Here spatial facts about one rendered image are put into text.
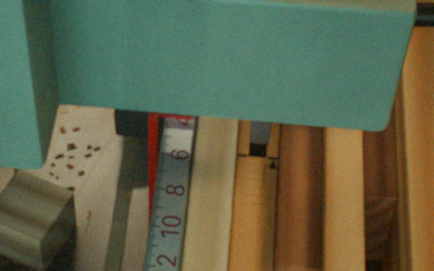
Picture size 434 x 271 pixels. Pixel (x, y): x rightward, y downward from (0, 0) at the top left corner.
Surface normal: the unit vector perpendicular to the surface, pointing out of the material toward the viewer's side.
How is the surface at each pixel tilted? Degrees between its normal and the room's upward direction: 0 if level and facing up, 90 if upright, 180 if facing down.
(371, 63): 90
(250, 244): 0
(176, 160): 0
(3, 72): 90
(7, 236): 90
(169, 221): 0
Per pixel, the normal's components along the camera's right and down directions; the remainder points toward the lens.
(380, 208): -0.11, 0.76
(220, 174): 0.00, -0.65
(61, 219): 0.90, 0.34
